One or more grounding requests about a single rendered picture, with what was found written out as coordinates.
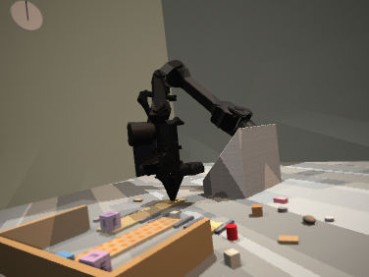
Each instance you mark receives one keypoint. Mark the pink flat block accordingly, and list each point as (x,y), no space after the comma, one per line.
(281,200)

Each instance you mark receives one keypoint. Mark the red cylinder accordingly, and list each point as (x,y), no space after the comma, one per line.
(232,232)

